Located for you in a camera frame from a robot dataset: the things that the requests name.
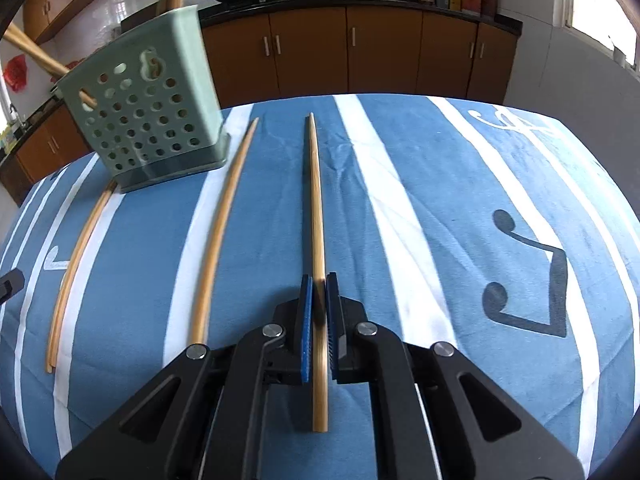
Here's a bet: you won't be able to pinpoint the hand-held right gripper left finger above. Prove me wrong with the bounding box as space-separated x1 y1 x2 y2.
55 274 313 480

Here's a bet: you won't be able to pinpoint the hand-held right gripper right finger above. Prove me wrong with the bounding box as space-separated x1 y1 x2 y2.
325 271 586 480

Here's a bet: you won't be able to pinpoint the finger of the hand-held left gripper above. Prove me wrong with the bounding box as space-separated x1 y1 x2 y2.
0 268 26 306

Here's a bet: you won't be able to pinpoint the green perforated utensil holder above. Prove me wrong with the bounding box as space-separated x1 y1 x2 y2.
50 4 232 194

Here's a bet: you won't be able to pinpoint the hanging red plastic bag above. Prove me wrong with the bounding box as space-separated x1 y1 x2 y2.
2 55 28 92

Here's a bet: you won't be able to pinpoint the wooden lower cabinets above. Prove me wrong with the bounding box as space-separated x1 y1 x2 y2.
0 0 523 206

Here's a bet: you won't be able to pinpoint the large sliding window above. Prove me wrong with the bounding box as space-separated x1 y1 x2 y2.
565 0 640 71

